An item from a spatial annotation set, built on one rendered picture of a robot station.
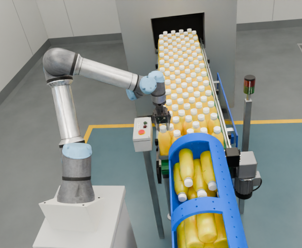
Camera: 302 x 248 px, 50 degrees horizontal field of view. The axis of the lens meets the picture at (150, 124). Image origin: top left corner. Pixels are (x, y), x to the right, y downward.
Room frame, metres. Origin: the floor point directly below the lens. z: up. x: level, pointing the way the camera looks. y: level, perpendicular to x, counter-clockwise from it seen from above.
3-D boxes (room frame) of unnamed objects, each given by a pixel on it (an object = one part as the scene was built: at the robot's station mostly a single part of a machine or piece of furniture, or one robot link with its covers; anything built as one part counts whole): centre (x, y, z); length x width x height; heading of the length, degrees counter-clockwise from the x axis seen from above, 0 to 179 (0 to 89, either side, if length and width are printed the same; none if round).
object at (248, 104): (1.60, -0.61, 0.55); 0.04 x 0.04 x 1.10; 84
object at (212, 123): (1.50, -0.37, 1.00); 0.07 x 0.07 x 0.19
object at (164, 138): (1.40, -0.06, 1.04); 0.07 x 0.07 x 0.19
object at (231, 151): (1.28, -0.42, 0.95); 0.10 x 0.07 x 0.10; 84
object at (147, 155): (1.50, 0.05, 0.50); 0.04 x 0.04 x 1.00; 84
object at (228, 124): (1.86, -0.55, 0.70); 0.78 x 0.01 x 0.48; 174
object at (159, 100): (1.38, -0.06, 1.37); 0.08 x 0.08 x 0.05
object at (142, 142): (1.50, 0.05, 1.05); 0.20 x 0.10 x 0.10; 174
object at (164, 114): (1.37, -0.06, 1.29); 0.09 x 0.08 x 0.12; 174
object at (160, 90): (1.38, -0.06, 1.45); 0.09 x 0.08 x 0.11; 111
